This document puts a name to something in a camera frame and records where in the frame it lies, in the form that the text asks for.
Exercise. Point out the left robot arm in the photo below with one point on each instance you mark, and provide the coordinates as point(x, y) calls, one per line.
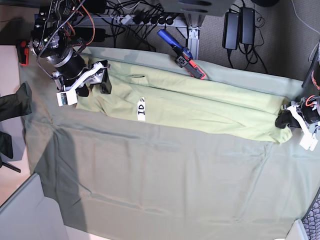
point(307, 103)

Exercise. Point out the power strip with plugs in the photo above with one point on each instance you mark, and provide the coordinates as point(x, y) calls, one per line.
point(164, 19)

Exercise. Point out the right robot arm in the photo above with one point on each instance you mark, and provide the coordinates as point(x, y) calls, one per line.
point(55, 39)

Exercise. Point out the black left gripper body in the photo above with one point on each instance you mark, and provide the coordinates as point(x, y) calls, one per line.
point(285, 119)

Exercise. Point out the black power adapter brick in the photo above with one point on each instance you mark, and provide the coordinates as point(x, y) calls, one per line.
point(230, 31)

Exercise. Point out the blue orange bar clamp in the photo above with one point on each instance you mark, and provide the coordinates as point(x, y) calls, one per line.
point(184, 58)

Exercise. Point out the white ID label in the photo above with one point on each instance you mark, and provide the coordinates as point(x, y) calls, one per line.
point(141, 110)

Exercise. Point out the grey-green table cloth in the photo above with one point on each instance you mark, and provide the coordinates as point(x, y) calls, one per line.
point(124, 179)

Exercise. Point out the white foam board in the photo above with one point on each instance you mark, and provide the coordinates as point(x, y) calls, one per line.
point(29, 215)

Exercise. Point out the dark green cloth pile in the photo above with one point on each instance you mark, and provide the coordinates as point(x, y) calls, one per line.
point(17, 104)

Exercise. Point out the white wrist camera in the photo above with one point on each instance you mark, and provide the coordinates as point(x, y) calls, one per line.
point(66, 98)
point(308, 142)

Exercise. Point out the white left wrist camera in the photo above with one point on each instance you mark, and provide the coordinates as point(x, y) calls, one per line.
point(308, 142)

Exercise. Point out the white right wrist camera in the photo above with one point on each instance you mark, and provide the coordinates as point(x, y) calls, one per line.
point(66, 98)

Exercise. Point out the black orange corner clamp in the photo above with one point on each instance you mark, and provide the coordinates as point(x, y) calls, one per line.
point(22, 52)

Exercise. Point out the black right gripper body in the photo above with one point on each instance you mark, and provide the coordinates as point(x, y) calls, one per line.
point(99, 78)

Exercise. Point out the aluminium table frame leg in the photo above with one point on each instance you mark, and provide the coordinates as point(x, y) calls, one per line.
point(194, 23)

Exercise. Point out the light green T-shirt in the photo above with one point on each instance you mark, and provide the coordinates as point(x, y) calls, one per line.
point(182, 101)

